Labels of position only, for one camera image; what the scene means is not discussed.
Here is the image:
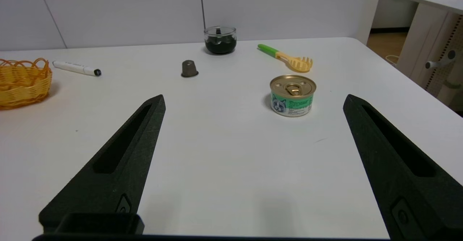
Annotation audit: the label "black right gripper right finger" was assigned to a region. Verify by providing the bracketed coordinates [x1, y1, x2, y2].
[343, 94, 463, 241]

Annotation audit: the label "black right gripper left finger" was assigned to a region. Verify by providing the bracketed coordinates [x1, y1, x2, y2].
[39, 95, 166, 233]

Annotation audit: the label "yellow woven basket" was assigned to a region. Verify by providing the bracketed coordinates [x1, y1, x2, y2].
[0, 58, 53, 110]

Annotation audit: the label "white marker black cap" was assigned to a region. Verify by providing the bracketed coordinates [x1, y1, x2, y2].
[52, 60, 102, 77]

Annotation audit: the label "grey desk crank knob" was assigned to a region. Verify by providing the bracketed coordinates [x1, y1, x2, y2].
[425, 49, 457, 69]

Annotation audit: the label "brown coffee capsule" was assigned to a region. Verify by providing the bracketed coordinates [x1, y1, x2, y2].
[181, 60, 199, 78]

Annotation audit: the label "green cat food can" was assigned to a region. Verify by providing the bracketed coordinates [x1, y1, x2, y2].
[269, 75, 317, 117]

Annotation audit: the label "white side desk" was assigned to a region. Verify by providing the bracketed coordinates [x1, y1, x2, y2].
[396, 0, 463, 107]

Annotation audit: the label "green yellow pasta spoon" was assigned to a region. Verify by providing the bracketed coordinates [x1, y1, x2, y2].
[258, 44, 314, 73]

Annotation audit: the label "glass bowl dark contents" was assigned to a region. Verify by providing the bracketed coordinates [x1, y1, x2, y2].
[204, 26, 237, 55]

